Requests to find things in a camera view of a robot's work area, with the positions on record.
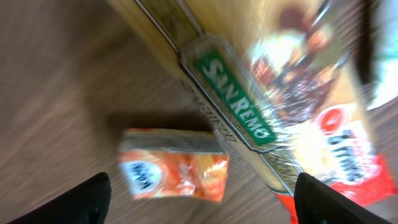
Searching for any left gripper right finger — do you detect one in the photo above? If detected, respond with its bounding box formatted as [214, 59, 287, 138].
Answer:
[294, 172, 391, 224]

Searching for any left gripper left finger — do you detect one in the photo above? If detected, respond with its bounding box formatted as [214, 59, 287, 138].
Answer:
[9, 172, 111, 224]

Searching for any orange snack packet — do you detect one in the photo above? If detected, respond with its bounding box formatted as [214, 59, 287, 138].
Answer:
[119, 128, 229, 202]

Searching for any spaghetti pasta packet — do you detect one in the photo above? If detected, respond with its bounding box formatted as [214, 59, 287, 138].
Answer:
[111, 0, 397, 215]

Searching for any white tube with gold cap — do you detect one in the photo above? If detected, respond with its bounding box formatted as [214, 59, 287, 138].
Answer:
[368, 0, 397, 110]

